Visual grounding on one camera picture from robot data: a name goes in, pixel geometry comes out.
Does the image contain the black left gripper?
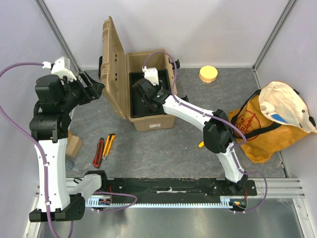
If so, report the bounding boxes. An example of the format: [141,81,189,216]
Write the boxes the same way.
[59,70,105,113]

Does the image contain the black tool tray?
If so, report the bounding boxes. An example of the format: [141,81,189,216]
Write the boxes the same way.
[129,69,171,119]

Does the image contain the tan plastic tool box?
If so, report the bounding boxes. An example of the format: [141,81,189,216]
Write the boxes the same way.
[100,17,175,131]

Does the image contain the yellow black utility knife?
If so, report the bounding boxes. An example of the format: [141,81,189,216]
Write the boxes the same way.
[102,133,116,160]

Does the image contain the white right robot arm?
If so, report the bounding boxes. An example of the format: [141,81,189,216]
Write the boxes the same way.
[132,78,248,195]

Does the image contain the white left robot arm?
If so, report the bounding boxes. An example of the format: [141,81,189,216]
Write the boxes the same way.
[29,71,109,222]

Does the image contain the brown cardboard box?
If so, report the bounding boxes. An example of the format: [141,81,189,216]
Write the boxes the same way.
[66,130,83,158]

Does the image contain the red black utility knife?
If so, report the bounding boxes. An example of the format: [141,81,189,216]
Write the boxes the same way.
[93,137,105,169]

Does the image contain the silver drink can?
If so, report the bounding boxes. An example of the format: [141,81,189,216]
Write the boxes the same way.
[65,159,74,171]

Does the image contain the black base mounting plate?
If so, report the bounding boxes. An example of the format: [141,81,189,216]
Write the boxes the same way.
[99,178,257,202]

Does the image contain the orange cloth bag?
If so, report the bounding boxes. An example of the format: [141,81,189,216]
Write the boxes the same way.
[228,89,315,163]

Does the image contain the right aluminium corner profile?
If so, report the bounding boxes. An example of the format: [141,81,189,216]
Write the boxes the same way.
[252,0,299,70]

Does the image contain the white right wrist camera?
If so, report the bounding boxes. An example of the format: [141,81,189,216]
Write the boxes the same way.
[142,66,159,86]

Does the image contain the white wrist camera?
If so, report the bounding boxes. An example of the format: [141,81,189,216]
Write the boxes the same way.
[42,57,77,82]
[142,66,159,86]

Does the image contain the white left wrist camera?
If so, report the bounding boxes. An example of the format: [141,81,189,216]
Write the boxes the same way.
[42,57,77,82]

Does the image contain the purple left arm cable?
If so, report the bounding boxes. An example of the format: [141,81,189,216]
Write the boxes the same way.
[0,61,138,238]

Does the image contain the aluminium corner frame profile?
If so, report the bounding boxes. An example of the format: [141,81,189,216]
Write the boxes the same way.
[35,0,81,71]

